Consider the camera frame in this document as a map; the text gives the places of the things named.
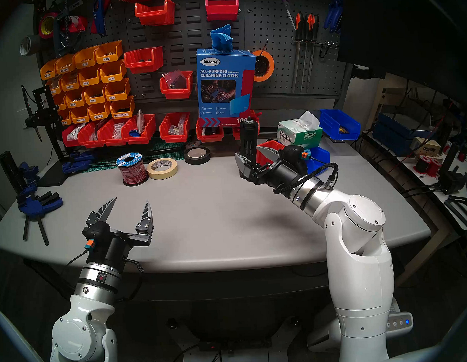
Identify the small red plastic bin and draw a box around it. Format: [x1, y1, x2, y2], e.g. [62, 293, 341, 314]
[255, 139, 287, 166]

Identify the clear plastic parts bag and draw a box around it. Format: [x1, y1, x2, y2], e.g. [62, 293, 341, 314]
[163, 70, 187, 90]
[168, 115, 188, 135]
[66, 123, 88, 141]

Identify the black desk device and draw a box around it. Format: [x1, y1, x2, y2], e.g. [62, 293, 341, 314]
[436, 142, 467, 196]

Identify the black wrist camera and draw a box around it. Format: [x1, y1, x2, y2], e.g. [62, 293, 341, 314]
[82, 220, 111, 252]
[280, 144, 312, 170]

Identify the red white tape roll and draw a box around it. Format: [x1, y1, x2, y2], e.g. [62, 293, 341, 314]
[68, 15, 88, 34]

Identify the orange black handled screwdriver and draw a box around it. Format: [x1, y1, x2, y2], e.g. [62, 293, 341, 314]
[290, 12, 306, 94]
[299, 14, 313, 93]
[304, 13, 322, 93]

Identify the black cylinder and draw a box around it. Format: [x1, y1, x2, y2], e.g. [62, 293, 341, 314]
[0, 150, 23, 195]

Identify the grey duct tape roll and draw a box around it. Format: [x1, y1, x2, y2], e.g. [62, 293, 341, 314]
[19, 35, 43, 57]

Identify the blue microfiber cloth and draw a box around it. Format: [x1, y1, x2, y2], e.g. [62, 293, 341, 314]
[210, 24, 234, 53]

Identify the white cardboard box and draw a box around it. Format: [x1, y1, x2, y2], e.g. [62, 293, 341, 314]
[411, 136, 442, 158]

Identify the black pegboard wall panel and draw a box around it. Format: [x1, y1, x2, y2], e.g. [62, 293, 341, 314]
[36, 0, 349, 113]

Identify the black electric screwdriver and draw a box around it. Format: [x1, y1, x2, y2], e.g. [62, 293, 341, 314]
[238, 117, 261, 157]

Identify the red wire spool blue label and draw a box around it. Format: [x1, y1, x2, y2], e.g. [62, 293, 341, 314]
[115, 152, 149, 187]

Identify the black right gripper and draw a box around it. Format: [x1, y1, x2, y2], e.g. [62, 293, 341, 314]
[235, 144, 309, 201]

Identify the green cutting mat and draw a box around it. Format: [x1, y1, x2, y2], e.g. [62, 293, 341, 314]
[81, 140, 188, 173]

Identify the green white wipes box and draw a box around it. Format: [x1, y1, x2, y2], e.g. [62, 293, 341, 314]
[276, 111, 324, 150]

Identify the black tool stand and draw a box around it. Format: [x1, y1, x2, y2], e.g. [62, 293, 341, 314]
[21, 83, 72, 188]

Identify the blue storage crate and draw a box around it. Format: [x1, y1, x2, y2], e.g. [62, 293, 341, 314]
[372, 111, 435, 158]

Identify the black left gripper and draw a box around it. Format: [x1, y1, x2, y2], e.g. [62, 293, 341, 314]
[84, 196, 156, 271]

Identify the beige masking tape roll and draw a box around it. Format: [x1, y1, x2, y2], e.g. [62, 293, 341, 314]
[146, 157, 179, 181]

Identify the blue handled hand tool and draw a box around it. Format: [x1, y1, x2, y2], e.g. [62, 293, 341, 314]
[322, 0, 346, 34]

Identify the large blue plastic bin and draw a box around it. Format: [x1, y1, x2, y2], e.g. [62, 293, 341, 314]
[319, 108, 361, 142]

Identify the orange tape roll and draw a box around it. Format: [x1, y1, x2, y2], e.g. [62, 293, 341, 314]
[252, 49, 275, 82]

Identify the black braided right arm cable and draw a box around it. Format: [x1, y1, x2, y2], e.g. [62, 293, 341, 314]
[272, 162, 340, 196]

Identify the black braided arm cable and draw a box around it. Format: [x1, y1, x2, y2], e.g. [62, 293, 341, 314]
[121, 256, 147, 302]
[272, 162, 340, 196]

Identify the red yellow tape roll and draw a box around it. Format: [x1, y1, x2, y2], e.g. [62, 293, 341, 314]
[38, 12, 59, 39]

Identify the black power strip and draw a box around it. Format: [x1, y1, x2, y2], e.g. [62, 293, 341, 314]
[199, 337, 273, 352]

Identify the thin left camera cable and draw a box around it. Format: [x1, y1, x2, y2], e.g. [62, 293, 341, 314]
[62, 249, 90, 271]

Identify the black monitor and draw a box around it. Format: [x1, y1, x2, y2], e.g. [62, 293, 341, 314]
[335, 0, 467, 112]

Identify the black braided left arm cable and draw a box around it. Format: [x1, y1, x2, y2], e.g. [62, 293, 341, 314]
[121, 256, 147, 302]

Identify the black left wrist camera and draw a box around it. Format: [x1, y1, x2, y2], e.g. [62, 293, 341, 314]
[82, 220, 111, 252]

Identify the black tape roll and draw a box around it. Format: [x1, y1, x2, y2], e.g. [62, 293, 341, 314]
[183, 146, 211, 165]

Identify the thin camera cable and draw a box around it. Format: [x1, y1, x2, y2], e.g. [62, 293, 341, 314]
[308, 152, 333, 166]
[62, 249, 90, 271]

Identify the blue bar clamp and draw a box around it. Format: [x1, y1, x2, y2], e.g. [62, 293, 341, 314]
[62, 150, 97, 174]
[15, 161, 41, 198]
[16, 190, 65, 248]

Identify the blue cleaning cloths box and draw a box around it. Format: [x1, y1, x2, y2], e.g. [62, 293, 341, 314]
[196, 47, 259, 128]

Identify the thin right camera cable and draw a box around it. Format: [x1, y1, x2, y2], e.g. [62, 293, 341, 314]
[308, 152, 333, 166]

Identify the small blue plastic bin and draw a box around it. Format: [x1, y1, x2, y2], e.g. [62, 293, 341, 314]
[305, 146, 331, 175]

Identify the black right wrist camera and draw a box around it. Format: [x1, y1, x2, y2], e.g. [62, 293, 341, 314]
[280, 144, 312, 170]

